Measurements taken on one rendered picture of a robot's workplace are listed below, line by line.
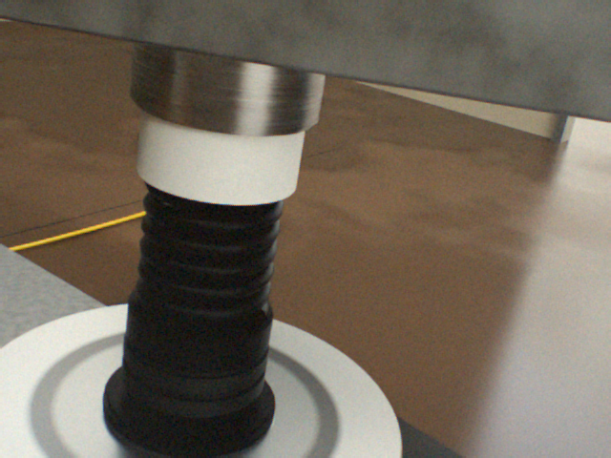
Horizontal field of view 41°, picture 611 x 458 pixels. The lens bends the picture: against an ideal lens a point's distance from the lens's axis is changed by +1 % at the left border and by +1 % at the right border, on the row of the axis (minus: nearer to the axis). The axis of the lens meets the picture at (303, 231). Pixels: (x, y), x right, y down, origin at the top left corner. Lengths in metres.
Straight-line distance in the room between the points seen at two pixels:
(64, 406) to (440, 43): 0.25
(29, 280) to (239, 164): 0.35
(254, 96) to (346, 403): 0.19
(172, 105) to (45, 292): 0.34
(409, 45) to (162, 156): 0.11
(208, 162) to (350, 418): 0.17
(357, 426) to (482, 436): 1.65
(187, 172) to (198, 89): 0.04
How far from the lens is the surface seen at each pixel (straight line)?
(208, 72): 0.31
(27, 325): 0.59
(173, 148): 0.32
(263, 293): 0.37
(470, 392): 2.22
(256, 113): 0.31
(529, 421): 2.18
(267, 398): 0.41
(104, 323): 0.47
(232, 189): 0.32
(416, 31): 0.27
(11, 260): 0.68
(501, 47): 0.27
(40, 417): 0.40
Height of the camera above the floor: 1.12
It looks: 22 degrees down
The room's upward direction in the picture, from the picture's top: 9 degrees clockwise
